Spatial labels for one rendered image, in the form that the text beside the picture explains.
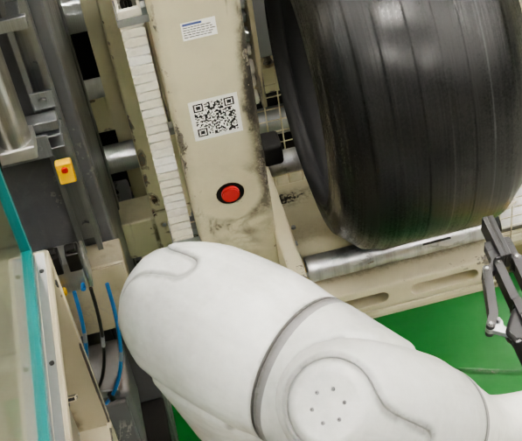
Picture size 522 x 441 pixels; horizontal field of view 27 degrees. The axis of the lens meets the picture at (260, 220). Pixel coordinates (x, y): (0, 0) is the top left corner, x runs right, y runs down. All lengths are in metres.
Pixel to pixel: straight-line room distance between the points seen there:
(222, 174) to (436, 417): 0.97
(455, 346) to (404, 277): 1.03
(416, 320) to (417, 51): 1.52
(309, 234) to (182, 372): 1.16
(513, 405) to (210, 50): 0.76
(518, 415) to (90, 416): 0.81
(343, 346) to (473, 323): 2.13
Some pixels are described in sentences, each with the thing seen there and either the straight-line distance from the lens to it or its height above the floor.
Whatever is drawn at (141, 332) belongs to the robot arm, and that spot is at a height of 1.55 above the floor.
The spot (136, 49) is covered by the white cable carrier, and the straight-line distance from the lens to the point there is 1.58.
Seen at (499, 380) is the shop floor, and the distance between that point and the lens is 2.82.
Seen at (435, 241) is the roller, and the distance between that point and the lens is 1.86.
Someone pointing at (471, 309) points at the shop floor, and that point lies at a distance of 2.96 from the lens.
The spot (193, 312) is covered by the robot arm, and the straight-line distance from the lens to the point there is 0.89.
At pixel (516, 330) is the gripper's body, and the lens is 1.45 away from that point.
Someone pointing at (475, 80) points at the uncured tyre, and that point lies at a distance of 1.53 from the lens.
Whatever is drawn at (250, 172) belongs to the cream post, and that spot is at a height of 1.09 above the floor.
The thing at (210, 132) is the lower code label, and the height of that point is 1.19.
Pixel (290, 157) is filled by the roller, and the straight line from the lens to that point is 2.03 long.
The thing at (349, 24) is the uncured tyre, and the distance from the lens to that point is 1.50.
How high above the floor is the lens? 2.25
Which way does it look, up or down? 44 degrees down
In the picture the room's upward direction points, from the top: 10 degrees counter-clockwise
